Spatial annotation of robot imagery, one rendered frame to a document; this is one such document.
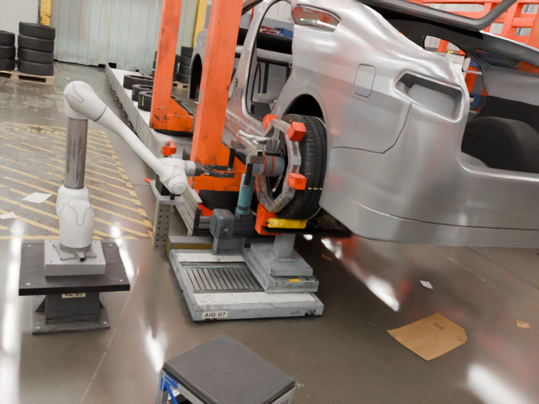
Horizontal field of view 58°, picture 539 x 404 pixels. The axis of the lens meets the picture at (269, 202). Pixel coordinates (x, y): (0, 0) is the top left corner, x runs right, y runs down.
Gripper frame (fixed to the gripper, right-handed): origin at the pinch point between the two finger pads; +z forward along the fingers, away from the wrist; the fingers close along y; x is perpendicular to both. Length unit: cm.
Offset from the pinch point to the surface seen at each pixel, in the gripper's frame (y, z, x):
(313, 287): 9, 67, -71
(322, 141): 7, 51, 24
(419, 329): 45, 129, -83
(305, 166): 12.6, 41.0, 10.3
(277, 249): -15, 47, -56
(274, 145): 2.1, 24.0, 18.3
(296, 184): 19.0, 34.0, 0.9
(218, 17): -60, -2, 82
